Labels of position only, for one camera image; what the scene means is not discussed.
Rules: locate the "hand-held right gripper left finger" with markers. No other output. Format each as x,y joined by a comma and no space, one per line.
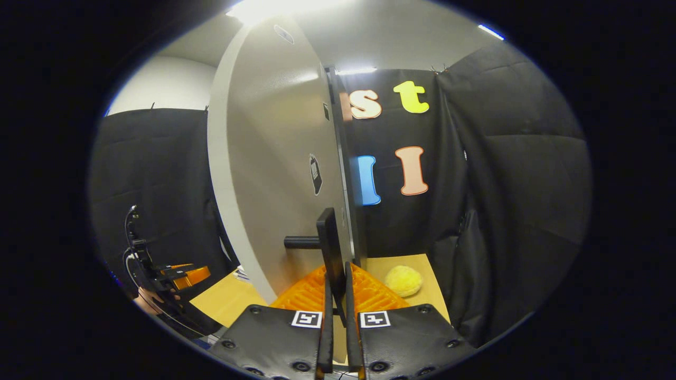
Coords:
269,343

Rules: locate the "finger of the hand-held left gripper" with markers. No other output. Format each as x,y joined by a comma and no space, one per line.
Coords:
193,275

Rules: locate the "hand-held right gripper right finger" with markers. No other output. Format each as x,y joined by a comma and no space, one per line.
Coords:
417,343

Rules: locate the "dark grey cabinet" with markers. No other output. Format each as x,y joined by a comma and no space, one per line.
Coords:
348,211

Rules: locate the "yellow round sponge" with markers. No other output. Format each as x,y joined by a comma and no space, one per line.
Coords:
404,281

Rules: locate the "black backdrop cloth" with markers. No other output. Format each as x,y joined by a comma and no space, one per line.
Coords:
517,184

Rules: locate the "ceiling light panel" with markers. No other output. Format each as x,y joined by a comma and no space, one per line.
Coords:
491,31
274,8

